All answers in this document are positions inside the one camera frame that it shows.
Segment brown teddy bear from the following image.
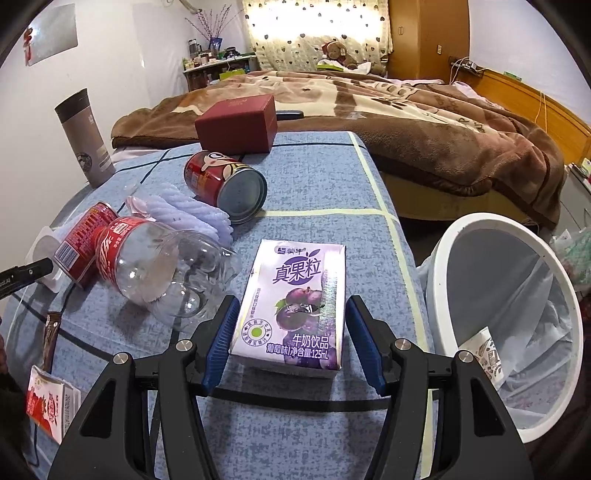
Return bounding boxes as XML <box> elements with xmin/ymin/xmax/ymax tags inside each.
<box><xmin>322</xmin><ymin>41</ymin><xmax>386</xmax><ymax>75</ymax></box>

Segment crumpled plastic bag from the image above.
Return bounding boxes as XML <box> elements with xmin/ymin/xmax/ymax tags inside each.
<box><xmin>549</xmin><ymin>226</ymin><xmax>591</xmax><ymax>296</ymax></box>

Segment purple milk drink carton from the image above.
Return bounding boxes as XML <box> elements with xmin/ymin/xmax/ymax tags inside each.
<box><xmin>229</xmin><ymin>239</ymin><xmax>347</xmax><ymax>380</ymax></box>

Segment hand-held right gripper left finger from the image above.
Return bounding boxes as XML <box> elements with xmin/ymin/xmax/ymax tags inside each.
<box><xmin>47</xmin><ymin>295</ymin><xmax>241</xmax><ymax>480</ymax></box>

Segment grey thermos flask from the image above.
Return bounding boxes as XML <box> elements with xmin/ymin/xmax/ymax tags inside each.
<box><xmin>54</xmin><ymin>89</ymin><xmax>116</xmax><ymax>189</ymax></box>

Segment blue checked tablecloth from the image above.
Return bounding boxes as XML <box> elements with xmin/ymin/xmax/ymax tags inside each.
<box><xmin>0</xmin><ymin>130</ymin><xmax>435</xmax><ymax>480</ymax></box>

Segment white trash bin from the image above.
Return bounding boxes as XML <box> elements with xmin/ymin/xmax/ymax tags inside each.
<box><xmin>418</xmin><ymin>213</ymin><xmax>583</xmax><ymax>444</ymax></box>

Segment translucent bin liner bag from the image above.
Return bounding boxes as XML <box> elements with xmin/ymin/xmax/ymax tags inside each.
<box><xmin>418</xmin><ymin>249</ymin><xmax>578</xmax><ymax>416</ymax></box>

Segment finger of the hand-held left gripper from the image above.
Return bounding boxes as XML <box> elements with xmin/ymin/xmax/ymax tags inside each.
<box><xmin>0</xmin><ymin>257</ymin><xmax>55</xmax><ymax>301</ymax></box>

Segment wooden headboard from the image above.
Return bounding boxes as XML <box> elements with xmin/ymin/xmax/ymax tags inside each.
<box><xmin>473</xmin><ymin>69</ymin><xmax>591</xmax><ymax>167</ymax></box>

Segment red cartoon face can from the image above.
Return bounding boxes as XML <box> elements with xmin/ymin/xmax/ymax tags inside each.
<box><xmin>184</xmin><ymin>150</ymin><xmax>269</xmax><ymax>225</ymax></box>

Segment printed paper cup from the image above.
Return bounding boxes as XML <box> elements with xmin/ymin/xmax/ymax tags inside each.
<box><xmin>455</xmin><ymin>327</ymin><xmax>504</xmax><ymax>391</ymax></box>

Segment charger with cables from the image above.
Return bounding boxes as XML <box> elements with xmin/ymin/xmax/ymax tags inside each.
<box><xmin>448</xmin><ymin>55</ymin><xmax>483</xmax><ymax>75</ymax></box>

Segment white foam fruit net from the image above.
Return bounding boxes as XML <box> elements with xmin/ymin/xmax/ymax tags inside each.
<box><xmin>127</xmin><ymin>183</ymin><xmax>234</xmax><ymax>245</ymax></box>

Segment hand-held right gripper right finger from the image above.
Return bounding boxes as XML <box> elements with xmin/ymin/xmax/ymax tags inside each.
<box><xmin>346</xmin><ymin>295</ymin><xmax>536</xmax><ymax>480</ymax></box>

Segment purple flower branches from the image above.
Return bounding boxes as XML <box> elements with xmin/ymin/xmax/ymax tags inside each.
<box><xmin>185</xmin><ymin>7</ymin><xmax>232</xmax><ymax>51</ymax></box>

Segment brown printed blanket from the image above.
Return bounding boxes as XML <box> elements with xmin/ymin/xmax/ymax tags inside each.
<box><xmin>111</xmin><ymin>69</ymin><xmax>566</xmax><ymax>232</ymax></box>

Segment clear plastic bottle red label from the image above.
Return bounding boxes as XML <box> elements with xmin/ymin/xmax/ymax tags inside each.
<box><xmin>95</xmin><ymin>217</ymin><xmax>242</xmax><ymax>319</ymax></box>

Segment brown sachet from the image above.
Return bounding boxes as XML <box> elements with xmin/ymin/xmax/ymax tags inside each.
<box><xmin>42</xmin><ymin>312</ymin><xmax>63</xmax><ymax>372</ymax></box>

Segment dark red box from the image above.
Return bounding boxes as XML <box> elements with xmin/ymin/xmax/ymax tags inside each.
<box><xmin>194</xmin><ymin>94</ymin><xmax>278</xmax><ymax>153</ymax></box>

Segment cluttered white shelf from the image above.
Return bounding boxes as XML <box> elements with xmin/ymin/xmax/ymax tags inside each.
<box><xmin>182</xmin><ymin>53</ymin><xmax>257</xmax><ymax>90</ymax></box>

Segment grey wall sheet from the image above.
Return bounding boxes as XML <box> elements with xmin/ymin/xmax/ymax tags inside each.
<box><xmin>21</xmin><ymin>2</ymin><xmax>79</xmax><ymax>58</ymax></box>

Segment spotted curtain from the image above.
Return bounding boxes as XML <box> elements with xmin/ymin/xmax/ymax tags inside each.
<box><xmin>243</xmin><ymin>0</ymin><xmax>393</xmax><ymax>72</ymax></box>

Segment red can with text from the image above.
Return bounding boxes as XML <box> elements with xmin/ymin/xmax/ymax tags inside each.
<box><xmin>54</xmin><ymin>202</ymin><xmax>120</xmax><ymax>290</ymax></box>

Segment red and white packet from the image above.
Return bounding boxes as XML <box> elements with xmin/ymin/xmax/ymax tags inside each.
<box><xmin>25</xmin><ymin>364</ymin><xmax>81</xmax><ymax>445</ymax></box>

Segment wooden wardrobe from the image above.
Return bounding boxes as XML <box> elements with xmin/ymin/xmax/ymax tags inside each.
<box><xmin>387</xmin><ymin>0</ymin><xmax>472</xmax><ymax>81</ymax></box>

